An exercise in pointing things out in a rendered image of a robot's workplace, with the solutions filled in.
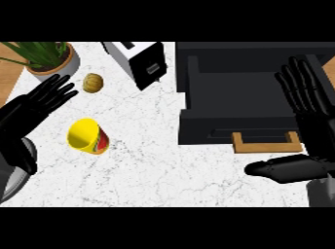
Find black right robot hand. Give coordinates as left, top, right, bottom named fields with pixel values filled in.
left=245, top=56, right=335, bottom=185

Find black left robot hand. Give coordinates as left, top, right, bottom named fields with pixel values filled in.
left=0, top=73, right=81, bottom=175

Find yellow cup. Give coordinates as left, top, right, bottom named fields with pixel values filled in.
left=67, top=118, right=112, bottom=156

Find dark grey open drawer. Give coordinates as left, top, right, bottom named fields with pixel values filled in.
left=177, top=53, right=335, bottom=146

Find brown potato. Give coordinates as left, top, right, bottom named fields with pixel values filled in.
left=83, top=73, right=105, bottom=94

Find potted green plant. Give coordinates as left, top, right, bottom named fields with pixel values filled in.
left=0, top=42, right=83, bottom=83

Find dark grey cabinet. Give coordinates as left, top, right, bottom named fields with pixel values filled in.
left=176, top=42, right=335, bottom=95

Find black and white toaster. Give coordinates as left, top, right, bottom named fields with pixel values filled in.
left=100, top=42, right=170, bottom=91

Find wooden drawer handle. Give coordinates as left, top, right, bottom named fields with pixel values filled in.
left=232, top=130, right=306, bottom=154

